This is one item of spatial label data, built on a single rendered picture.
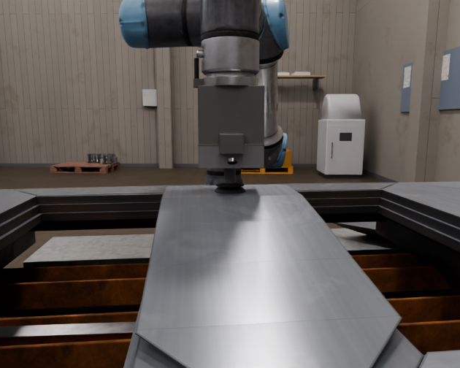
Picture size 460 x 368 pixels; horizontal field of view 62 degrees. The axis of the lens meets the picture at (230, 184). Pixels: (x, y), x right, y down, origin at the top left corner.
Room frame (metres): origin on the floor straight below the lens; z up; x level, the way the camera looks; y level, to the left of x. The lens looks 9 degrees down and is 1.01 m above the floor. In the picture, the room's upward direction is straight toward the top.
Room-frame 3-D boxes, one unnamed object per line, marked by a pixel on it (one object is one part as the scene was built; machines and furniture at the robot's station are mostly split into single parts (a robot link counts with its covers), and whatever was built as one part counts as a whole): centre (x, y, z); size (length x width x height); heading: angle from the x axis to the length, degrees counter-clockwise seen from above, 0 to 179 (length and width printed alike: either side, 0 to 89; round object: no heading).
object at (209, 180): (1.28, 0.02, 0.80); 0.15 x 0.15 x 0.10
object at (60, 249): (1.02, -0.15, 0.66); 1.30 x 0.20 x 0.03; 96
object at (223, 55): (0.51, 0.00, 1.08); 0.08 x 0.08 x 0.05
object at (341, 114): (7.13, -2.06, 0.76); 0.77 x 0.68 x 1.52; 179
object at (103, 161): (7.92, 3.02, 0.17); 1.19 x 0.83 x 0.34; 89
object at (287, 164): (7.86, -0.66, 0.22); 1.22 x 0.87 x 0.44; 89
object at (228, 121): (0.50, 0.00, 1.01); 0.10 x 0.09 x 0.16; 3
